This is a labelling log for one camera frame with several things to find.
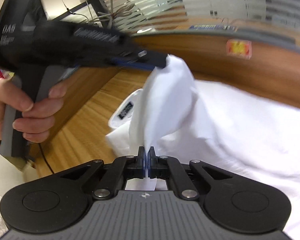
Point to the red yellow sticker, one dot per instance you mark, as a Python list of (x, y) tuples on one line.
[(238, 48)]

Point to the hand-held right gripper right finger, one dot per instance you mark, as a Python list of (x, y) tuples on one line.
[(152, 160)]

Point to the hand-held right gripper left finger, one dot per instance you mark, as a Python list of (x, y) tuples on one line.
[(140, 160)]

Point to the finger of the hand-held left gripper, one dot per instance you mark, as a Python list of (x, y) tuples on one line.
[(135, 64), (152, 57)]

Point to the person's left hand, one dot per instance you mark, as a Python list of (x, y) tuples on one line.
[(40, 122)]

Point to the white shirt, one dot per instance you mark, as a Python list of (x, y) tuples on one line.
[(227, 130)]

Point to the black partition post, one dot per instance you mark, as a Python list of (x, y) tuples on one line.
[(100, 15)]

